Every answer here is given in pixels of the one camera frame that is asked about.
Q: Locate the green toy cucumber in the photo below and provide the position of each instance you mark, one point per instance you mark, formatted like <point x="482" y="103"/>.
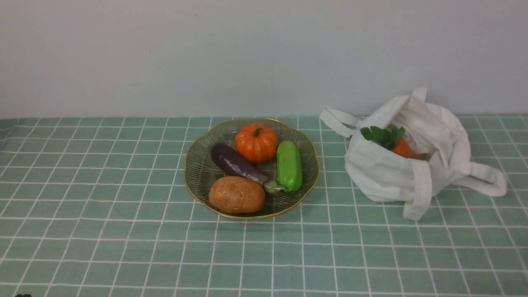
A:
<point x="289" y="166"/>

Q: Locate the brown toy potato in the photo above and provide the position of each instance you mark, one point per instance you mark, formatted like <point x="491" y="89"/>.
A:
<point x="237" y="195"/>

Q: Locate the purple toy eggplant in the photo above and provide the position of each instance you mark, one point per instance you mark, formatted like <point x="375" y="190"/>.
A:
<point x="233" y="164"/>

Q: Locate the green checkered tablecloth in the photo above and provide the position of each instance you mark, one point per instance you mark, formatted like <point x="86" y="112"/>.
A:
<point x="97" y="207"/>

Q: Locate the orange toy pumpkin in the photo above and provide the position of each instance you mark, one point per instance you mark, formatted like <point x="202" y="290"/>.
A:
<point x="257" y="143"/>

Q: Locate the orange toy carrot with leaves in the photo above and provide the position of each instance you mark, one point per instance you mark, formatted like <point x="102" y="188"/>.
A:
<point x="391" y="138"/>

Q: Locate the white cloth tote bag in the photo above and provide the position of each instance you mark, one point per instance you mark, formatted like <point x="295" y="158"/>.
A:
<point x="434" y="133"/>

